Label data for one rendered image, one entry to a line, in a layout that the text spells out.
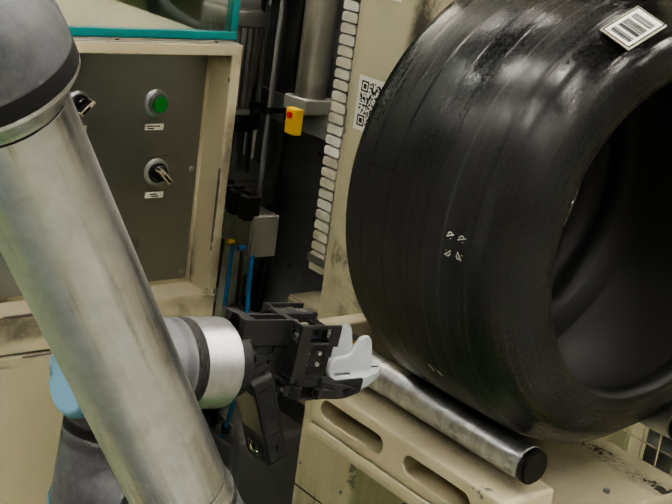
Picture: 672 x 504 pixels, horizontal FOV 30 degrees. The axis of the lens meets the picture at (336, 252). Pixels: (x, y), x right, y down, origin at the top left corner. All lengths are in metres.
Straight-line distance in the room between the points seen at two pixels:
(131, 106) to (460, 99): 0.57
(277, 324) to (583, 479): 0.60
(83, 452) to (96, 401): 0.23
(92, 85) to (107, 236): 0.87
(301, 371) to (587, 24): 0.47
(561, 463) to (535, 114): 0.59
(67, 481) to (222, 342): 0.19
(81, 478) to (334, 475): 0.74
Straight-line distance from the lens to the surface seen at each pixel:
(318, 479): 1.90
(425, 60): 1.42
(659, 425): 1.68
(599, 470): 1.74
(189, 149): 1.83
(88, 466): 1.18
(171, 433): 0.99
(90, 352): 0.92
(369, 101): 1.71
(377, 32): 1.70
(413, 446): 1.56
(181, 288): 1.87
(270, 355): 1.26
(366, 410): 1.63
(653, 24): 1.37
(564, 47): 1.34
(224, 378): 1.20
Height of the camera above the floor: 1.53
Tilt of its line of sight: 17 degrees down
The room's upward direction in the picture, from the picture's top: 8 degrees clockwise
